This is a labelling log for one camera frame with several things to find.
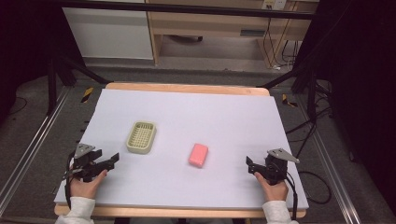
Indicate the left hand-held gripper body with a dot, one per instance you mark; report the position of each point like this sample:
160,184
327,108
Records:
84,165

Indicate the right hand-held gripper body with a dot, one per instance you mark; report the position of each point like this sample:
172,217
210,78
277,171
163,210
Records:
276,166

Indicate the person's left hand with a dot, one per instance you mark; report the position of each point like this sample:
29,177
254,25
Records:
83,188

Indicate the person's right hand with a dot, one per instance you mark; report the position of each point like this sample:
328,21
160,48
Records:
275,192

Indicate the beige slotted soap dish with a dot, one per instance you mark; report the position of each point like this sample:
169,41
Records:
141,137

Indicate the pink soap bar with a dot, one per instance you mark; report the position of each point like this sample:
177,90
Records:
198,155

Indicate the yellow black tape marker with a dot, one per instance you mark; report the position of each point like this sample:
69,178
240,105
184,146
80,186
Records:
87,94
289,101

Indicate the white foam mat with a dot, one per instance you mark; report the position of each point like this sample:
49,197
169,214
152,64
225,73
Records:
193,118

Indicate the black metal stand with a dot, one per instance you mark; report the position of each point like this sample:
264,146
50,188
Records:
51,87
311,93

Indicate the wooden table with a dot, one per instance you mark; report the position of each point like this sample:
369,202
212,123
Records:
174,212

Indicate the white cabinet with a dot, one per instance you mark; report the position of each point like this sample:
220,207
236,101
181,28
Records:
109,34

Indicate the black curtain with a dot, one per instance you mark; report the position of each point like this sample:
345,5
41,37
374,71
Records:
28,40
361,77

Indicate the light wooden desk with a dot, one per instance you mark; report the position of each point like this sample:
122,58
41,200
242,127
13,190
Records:
205,23

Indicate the white power strip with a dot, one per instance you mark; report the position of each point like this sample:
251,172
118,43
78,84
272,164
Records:
274,4

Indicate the black horizontal bar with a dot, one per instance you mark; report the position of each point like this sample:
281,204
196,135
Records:
186,8

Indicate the metal floor rail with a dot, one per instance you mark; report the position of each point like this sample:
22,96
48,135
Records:
333,174
34,140

